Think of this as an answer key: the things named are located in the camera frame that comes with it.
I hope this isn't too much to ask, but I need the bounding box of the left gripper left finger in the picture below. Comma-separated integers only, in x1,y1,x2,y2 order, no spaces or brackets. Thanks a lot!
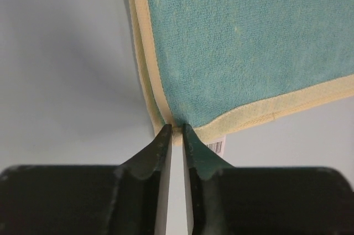
1,124,172,234

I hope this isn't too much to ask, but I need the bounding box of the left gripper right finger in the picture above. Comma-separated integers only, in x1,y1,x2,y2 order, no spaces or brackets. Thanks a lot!
182,124,353,234

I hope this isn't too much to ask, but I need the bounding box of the teal and cream towel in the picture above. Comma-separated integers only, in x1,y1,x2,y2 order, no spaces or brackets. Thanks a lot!
129,0,353,145

